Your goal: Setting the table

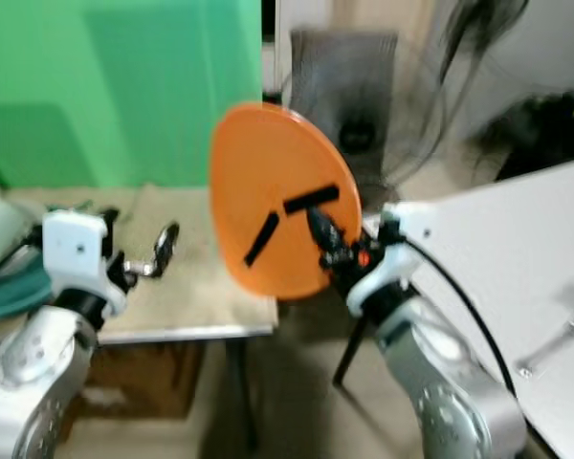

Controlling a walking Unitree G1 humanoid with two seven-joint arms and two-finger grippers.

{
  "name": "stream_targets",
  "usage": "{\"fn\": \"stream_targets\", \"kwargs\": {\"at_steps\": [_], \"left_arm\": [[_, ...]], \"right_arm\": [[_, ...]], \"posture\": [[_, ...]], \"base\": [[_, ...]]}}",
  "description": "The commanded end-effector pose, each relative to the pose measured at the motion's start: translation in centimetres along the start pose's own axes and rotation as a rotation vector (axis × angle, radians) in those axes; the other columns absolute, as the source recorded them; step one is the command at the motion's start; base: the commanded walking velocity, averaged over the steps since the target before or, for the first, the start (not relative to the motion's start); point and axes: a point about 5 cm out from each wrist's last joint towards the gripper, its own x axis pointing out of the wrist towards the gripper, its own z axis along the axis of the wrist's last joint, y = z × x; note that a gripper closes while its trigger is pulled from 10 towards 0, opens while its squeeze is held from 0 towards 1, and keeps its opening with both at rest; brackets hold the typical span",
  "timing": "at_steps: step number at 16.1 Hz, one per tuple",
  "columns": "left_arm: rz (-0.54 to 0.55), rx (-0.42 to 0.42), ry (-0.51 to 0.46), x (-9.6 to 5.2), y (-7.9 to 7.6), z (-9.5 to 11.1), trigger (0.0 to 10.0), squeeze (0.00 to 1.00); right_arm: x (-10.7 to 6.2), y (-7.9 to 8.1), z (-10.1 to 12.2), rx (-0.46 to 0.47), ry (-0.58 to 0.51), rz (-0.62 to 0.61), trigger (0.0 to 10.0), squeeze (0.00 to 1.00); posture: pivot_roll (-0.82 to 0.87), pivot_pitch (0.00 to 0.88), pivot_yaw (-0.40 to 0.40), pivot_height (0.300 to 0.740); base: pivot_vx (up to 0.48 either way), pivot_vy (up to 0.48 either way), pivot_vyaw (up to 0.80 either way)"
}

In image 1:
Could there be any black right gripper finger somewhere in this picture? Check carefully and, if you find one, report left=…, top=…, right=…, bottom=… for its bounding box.
left=305, top=205, right=348, bottom=268

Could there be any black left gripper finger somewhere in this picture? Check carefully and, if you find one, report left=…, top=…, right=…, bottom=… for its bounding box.
left=154, top=221, right=182, bottom=279

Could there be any orange round plate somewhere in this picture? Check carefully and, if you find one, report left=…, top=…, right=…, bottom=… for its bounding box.
left=210, top=102, right=365, bottom=301

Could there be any long black tape strip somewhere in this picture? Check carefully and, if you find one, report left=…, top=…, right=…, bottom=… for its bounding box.
left=282, top=185, right=342, bottom=215

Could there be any short black tape strip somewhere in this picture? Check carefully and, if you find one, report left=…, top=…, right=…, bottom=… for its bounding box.
left=240, top=212, right=281, bottom=268

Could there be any black slanted table leg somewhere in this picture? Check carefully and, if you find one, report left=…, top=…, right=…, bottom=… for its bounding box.
left=332, top=314, right=371, bottom=387

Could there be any teal plate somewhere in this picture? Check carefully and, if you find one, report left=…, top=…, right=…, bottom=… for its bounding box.
left=0, top=212, right=55, bottom=322

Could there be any grey white bowl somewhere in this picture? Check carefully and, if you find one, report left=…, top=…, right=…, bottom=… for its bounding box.
left=0, top=191, right=33, bottom=280

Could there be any black standing fan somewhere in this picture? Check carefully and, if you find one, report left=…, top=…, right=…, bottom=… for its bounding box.
left=285, top=0, right=529, bottom=194

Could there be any brown cardboard box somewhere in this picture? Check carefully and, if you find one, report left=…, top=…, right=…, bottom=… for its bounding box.
left=75, top=342, right=171, bottom=419

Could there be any green backdrop board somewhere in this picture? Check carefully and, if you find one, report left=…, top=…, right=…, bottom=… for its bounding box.
left=0, top=0, right=264, bottom=190

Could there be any silver fork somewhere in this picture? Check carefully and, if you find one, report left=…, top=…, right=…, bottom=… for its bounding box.
left=516, top=310, right=574, bottom=377

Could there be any black bag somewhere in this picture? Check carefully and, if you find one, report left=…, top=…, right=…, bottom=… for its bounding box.
left=496, top=90, right=574, bottom=182

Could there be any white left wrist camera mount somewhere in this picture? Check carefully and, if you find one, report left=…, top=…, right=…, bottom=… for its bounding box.
left=42, top=209, right=112, bottom=294

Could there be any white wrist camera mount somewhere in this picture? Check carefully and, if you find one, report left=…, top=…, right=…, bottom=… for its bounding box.
left=348, top=201, right=433, bottom=313
left=42, top=209, right=112, bottom=294

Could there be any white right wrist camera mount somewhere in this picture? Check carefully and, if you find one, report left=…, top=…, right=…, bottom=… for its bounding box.
left=348, top=201, right=433, bottom=313

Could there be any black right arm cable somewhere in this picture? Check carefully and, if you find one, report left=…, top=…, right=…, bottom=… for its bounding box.
left=404, top=236, right=519, bottom=399

